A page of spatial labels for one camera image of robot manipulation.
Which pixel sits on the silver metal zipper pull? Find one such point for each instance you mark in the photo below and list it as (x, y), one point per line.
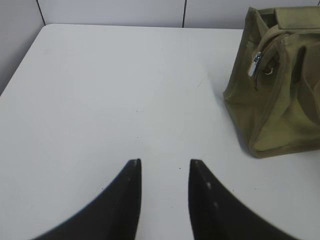
(254, 64)

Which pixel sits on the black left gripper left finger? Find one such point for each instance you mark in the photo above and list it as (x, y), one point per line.
(113, 215)

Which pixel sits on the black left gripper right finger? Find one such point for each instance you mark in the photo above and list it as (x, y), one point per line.
(216, 214)

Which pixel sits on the yellow canvas tote bag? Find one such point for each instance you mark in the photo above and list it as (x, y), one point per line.
(277, 110)

